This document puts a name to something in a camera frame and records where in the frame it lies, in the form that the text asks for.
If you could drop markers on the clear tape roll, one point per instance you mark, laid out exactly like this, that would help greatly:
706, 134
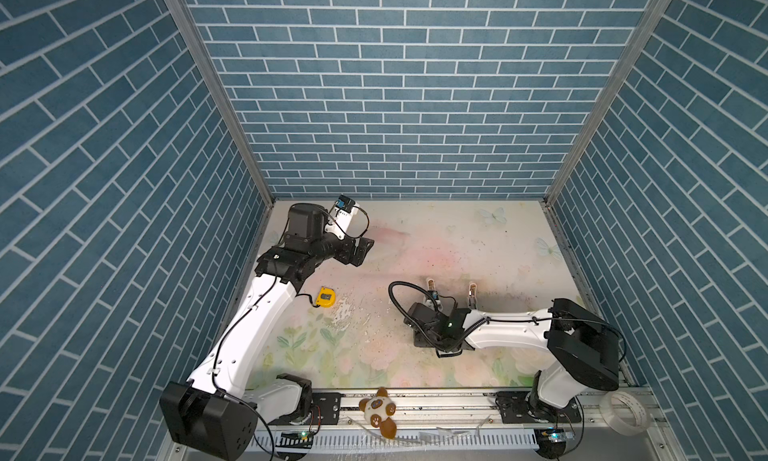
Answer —
624, 413

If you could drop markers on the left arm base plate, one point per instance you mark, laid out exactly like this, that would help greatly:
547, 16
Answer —
323, 408

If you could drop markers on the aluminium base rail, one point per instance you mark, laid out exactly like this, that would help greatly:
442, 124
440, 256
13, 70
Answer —
446, 422

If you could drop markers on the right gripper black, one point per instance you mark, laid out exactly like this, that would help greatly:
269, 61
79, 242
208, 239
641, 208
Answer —
417, 341

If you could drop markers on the brown white plush toy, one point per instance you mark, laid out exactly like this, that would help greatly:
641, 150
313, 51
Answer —
378, 412

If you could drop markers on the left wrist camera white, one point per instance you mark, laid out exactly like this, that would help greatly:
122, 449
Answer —
341, 215

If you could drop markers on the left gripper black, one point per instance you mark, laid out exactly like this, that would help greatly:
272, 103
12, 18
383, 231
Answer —
359, 252

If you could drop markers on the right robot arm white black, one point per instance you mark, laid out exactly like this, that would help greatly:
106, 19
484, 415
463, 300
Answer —
585, 349

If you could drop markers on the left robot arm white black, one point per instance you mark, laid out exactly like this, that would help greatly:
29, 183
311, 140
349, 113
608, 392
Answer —
208, 411

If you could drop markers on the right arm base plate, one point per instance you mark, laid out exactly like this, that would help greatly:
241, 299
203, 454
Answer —
522, 406

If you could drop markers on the yellow tape measure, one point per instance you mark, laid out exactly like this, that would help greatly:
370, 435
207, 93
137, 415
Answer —
326, 297

